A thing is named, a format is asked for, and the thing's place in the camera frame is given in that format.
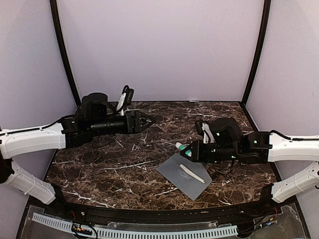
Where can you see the black left frame post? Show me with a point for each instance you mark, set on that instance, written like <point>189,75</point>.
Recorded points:
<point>63,51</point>

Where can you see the black frame post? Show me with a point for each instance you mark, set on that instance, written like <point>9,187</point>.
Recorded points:
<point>258,51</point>
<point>63,51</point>

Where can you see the white slotted cable duct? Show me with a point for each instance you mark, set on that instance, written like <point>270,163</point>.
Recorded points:
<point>115,230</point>

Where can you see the small electronics board with leds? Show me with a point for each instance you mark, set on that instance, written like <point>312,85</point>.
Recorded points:
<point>79,230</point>

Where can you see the black front table rail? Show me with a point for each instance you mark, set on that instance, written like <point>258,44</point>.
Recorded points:
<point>243,214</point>

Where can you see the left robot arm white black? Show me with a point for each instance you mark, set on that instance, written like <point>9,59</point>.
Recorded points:
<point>96,117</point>

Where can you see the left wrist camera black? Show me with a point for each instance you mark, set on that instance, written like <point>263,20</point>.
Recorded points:
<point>125,100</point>

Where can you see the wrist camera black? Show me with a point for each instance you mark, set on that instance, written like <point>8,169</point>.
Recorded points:
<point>125,100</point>
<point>203,129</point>

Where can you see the grey envelope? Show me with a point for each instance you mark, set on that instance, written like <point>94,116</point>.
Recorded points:
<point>191,187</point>

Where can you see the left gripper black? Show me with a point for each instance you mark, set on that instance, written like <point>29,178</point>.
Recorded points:
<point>137,120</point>

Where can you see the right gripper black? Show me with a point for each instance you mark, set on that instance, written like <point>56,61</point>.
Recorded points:
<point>197,156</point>

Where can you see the black right frame post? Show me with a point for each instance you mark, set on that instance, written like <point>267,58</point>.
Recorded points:
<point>258,51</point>

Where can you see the beige letter paper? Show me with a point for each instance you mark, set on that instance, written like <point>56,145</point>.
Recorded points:
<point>190,173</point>

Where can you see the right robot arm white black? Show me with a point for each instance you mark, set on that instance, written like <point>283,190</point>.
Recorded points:
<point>223,140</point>

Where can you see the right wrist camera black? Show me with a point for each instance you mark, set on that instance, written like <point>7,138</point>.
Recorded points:
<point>203,129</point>

